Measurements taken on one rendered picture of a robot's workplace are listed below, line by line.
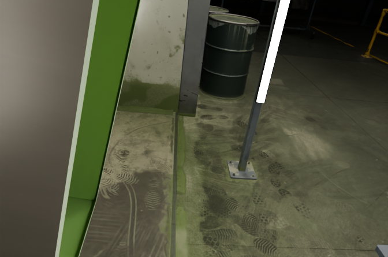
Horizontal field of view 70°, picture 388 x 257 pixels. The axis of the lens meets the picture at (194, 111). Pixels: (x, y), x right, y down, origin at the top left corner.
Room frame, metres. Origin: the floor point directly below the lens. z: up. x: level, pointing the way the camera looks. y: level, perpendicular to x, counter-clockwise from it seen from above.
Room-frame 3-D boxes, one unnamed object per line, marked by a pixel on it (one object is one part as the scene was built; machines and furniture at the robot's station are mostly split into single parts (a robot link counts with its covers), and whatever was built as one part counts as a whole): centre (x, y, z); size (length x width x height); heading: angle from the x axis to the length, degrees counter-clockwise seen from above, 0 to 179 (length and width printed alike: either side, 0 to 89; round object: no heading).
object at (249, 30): (3.24, -0.32, 0.44); 0.59 x 0.58 x 0.89; 20
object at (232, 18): (3.25, -0.31, 0.86); 0.54 x 0.54 x 0.01
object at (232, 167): (1.71, -0.42, 0.01); 0.20 x 0.20 x 0.01; 6
